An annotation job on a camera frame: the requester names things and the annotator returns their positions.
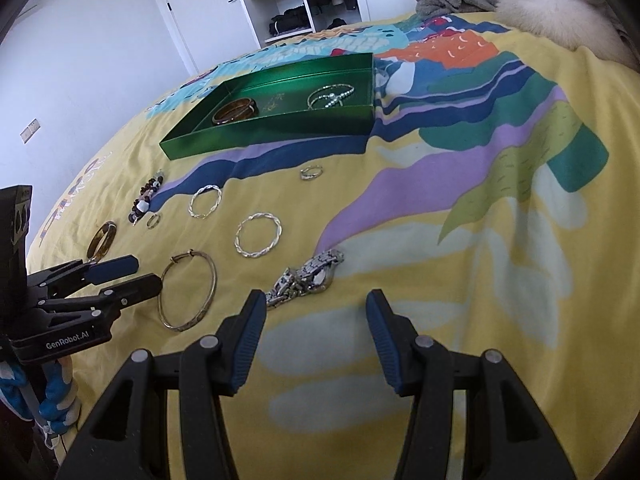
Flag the dark brown bangle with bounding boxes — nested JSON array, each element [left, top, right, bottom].
[[212, 98, 259, 126]]

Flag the beaded silver necklace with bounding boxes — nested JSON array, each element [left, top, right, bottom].
[[322, 87, 357, 109]]

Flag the yellow printed blanket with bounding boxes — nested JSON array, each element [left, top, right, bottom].
[[25, 10, 640, 480]]

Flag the white door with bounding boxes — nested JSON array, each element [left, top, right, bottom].
[[150, 0, 261, 73]]

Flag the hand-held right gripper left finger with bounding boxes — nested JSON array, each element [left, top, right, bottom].
[[55, 289, 268, 480]]

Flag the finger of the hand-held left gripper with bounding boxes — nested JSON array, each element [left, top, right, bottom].
[[27, 255, 139, 301], [39, 273, 163, 320]]

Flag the dark beaded bracelet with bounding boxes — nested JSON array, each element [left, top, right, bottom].
[[128, 170, 166, 227]]

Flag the person's left hand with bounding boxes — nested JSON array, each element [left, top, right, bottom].
[[0, 357, 82, 436]]

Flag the thin silver bangle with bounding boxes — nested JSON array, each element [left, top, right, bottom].
[[306, 84, 351, 111]]

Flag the silver link watch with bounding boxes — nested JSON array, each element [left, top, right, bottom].
[[265, 249, 346, 309]]

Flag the black folded clothes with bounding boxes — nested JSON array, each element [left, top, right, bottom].
[[268, 5, 308, 38]]

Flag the large twisted silver bangle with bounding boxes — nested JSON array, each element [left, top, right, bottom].
[[234, 212, 282, 259]]

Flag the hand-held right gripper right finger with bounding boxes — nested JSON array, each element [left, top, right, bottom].
[[365, 289, 581, 480]]

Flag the green metal tray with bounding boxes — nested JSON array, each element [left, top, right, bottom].
[[159, 52, 377, 160]]

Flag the white fur pillow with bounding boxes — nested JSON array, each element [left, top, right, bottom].
[[497, 0, 628, 63]]

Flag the amber bangle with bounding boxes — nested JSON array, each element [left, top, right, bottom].
[[86, 220, 118, 262]]

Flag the small twisted silver bangle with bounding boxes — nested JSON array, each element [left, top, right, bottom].
[[188, 185, 222, 220]]

